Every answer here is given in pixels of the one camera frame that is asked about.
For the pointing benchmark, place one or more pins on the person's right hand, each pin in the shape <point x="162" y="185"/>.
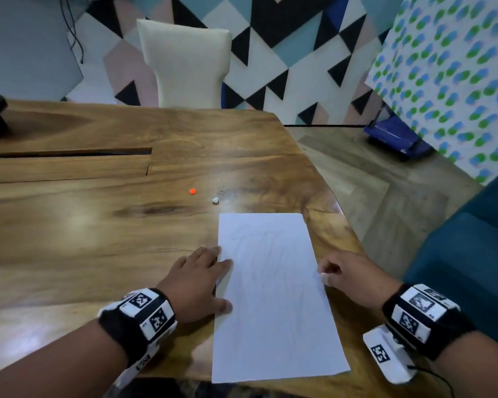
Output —
<point x="359" y="279"/>

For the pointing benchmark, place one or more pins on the person's right forearm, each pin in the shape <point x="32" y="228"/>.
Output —
<point x="479" y="368"/>

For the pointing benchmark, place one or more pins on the blue flat platform scale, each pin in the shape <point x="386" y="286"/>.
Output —
<point x="396" y="136"/>

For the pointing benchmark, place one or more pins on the cream upholstered chair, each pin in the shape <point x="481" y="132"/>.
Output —
<point x="186" y="64"/>

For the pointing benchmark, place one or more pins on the white paper sheet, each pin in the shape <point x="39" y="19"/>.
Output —
<point x="274" y="302"/>

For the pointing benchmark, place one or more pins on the teal sofa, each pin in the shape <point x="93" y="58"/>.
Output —
<point x="469" y="261"/>

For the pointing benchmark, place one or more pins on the white sheet blue green dots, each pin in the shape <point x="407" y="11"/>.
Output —
<point x="452" y="78"/>

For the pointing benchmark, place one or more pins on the person's left thumb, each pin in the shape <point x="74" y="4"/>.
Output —
<point x="220" y="307"/>

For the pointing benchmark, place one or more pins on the person's left middle finger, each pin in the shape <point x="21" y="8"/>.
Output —
<point x="209" y="255"/>

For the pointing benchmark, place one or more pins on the person's left forearm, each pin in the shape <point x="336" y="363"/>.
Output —
<point x="54" y="364"/>

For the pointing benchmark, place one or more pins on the black wrist band white markers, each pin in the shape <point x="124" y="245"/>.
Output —
<point x="143" y="315"/>
<point x="419" y="317"/>

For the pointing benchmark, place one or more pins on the person's right fingers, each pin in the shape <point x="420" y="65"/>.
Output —
<point x="331" y="265"/>

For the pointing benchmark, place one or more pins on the small white eraser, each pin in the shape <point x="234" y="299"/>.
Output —
<point x="325" y="277"/>

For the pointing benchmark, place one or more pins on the person's left little finger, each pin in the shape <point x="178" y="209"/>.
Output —
<point x="181" y="261"/>

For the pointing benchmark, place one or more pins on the person's left hand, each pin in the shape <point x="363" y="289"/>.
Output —
<point x="189" y="292"/>

